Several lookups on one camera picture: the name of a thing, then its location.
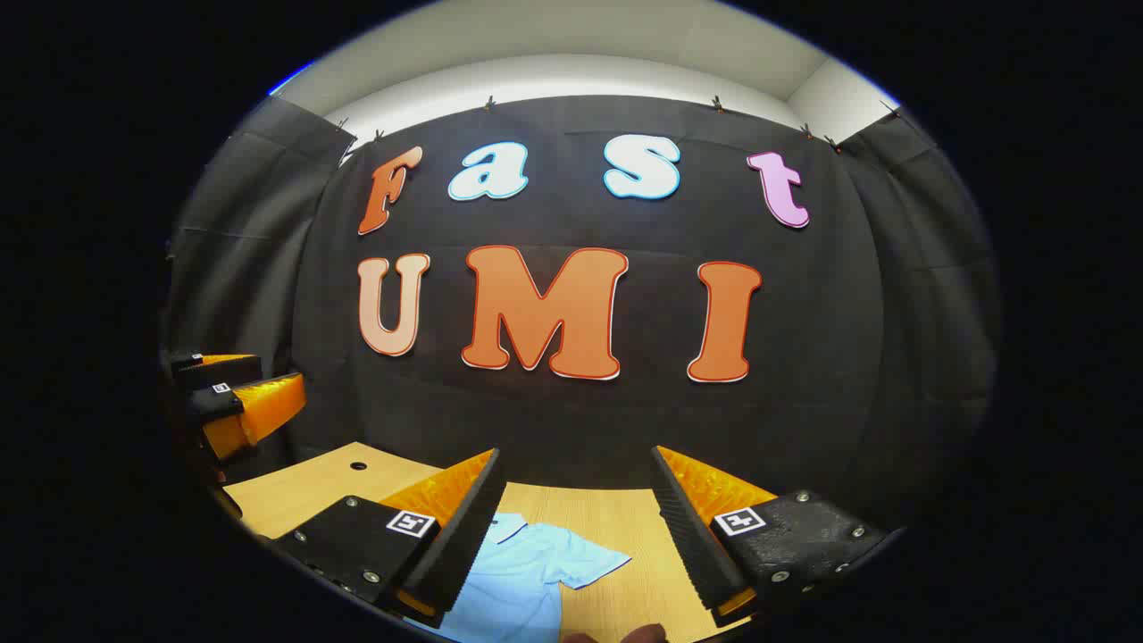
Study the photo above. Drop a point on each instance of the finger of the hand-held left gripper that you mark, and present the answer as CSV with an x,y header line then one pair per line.
x,y
219,371
259,406

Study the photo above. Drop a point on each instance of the black backdrop cloth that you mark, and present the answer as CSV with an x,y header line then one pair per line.
x,y
625,420

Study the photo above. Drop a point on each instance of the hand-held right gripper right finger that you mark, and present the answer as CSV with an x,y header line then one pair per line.
x,y
692,536

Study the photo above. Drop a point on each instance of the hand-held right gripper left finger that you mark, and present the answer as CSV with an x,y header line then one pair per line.
x,y
460,536

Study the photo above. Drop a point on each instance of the light blue T-shirt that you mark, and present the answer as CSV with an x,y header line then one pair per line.
x,y
518,580

